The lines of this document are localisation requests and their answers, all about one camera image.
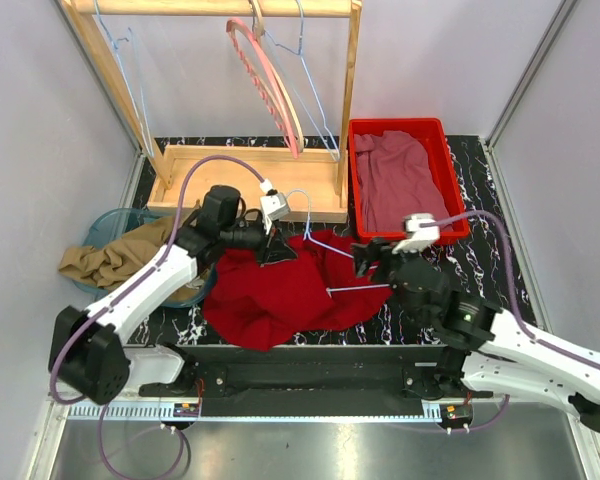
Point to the wooden clothes rack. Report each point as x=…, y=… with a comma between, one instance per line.
x=208, y=123

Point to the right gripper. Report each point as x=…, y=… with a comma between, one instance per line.
x=374, y=251

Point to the red pleated skirt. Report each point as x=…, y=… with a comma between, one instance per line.
x=258, y=307

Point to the tan garment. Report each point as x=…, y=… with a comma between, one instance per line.
x=115, y=255

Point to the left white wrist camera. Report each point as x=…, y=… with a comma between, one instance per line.
x=273, y=205

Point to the teal plastic basket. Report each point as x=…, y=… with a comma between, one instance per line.
x=105, y=225

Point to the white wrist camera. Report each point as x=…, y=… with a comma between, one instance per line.
x=421, y=233
x=273, y=205

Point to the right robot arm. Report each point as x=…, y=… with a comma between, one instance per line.
x=487, y=349

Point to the red plastic bin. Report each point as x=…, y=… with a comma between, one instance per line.
x=429, y=132

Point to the pink wooden hanger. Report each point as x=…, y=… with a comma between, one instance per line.
x=247, y=43

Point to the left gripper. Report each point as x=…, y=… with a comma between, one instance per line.
x=276, y=250

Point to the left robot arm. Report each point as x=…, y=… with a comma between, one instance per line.
x=89, y=350

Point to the mauve cloth in bin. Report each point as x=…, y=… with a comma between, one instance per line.
x=394, y=181

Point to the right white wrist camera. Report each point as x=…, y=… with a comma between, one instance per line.
x=421, y=233

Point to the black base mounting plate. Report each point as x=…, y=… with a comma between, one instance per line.
x=314, y=383

